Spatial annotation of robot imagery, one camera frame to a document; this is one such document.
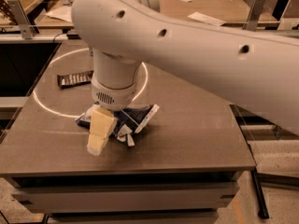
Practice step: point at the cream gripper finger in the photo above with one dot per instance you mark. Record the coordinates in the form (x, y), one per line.
(102, 125)

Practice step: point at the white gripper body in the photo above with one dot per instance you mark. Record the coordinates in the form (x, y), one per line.
(114, 97)

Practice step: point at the blue chip bag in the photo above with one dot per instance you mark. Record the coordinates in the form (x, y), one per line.
(131, 121)

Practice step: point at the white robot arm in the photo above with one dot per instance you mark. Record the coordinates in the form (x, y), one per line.
(257, 71)

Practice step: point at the white table drawer base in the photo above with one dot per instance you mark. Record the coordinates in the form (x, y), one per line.
(189, 203)

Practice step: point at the white paper sheet left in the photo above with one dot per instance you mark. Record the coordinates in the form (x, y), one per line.
(61, 13)

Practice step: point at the white paper sheet right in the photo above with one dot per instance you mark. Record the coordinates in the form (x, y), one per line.
(196, 16)

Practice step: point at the left metal bracket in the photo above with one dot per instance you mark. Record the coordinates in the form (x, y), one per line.
(26, 28)

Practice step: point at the metal bracket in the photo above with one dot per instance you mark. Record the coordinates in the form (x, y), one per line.
(26, 28)
(255, 12)

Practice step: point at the right metal bracket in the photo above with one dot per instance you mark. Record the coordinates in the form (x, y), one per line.
(255, 12)

